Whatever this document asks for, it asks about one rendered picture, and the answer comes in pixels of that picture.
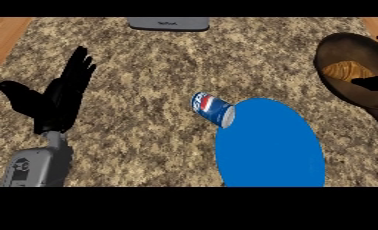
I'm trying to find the grey flat appliance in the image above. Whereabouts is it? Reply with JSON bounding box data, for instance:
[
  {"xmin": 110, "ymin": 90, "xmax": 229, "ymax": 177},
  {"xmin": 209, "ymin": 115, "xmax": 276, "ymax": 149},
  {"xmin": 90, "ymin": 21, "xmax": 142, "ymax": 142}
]
[{"xmin": 126, "ymin": 17, "xmax": 212, "ymax": 33}]

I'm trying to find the blue soda can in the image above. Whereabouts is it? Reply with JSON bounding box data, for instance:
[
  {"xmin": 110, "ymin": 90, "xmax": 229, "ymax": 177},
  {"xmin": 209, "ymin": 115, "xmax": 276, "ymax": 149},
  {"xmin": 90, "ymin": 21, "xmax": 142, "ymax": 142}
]
[{"xmin": 191, "ymin": 91, "xmax": 237, "ymax": 129}]

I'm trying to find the brown round pan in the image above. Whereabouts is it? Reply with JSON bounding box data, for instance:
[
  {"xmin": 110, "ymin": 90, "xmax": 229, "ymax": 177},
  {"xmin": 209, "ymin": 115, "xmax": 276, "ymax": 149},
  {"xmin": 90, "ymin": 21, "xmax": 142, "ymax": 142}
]
[{"xmin": 313, "ymin": 32, "xmax": 378, "ymax": 122}]

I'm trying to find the blue round plate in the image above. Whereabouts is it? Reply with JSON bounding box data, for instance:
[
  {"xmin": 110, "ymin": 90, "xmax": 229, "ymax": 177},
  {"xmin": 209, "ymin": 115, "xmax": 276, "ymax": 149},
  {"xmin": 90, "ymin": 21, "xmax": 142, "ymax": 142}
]
[{"xmin": 214, "ymin": 97, "xmax": 328, "ymax": 188}]

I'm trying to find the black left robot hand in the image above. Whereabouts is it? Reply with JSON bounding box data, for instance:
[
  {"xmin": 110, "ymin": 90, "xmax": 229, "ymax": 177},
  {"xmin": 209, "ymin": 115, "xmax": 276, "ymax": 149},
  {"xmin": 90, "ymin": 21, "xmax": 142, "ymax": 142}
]
[{"xmin": 0, "ymin": 45, "xmax": 99, "ymax": 135}]

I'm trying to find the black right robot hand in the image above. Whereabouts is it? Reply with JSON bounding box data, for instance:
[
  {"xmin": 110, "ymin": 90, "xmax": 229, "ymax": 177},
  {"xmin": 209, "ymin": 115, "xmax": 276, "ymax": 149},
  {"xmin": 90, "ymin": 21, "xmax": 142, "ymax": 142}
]
[{"xmin": 350, "ymin": 75, "xmax": 378, "ymax": 92}]

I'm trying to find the golden brown croissant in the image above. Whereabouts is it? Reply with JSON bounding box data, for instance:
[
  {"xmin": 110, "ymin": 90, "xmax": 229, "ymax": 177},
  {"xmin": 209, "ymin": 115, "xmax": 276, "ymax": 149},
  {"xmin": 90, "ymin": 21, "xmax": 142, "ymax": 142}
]
[{"xmin": 322, "ymin": 60, "xmax": 377, "ymax": 83}]

